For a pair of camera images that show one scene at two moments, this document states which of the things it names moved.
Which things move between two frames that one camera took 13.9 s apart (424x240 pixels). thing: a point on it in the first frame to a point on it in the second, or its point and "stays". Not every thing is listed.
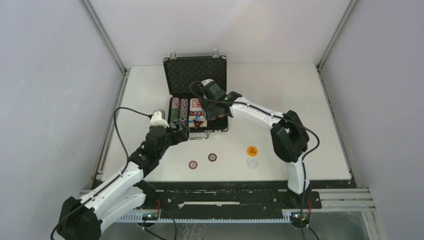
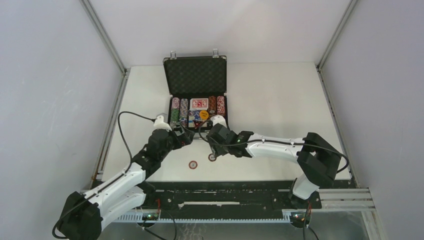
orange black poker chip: x=212 y=157 stays
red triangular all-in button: x=197 y=123 stays
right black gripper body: x=210 y=109 to x=218 y=150
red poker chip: x=193 y=164 stays
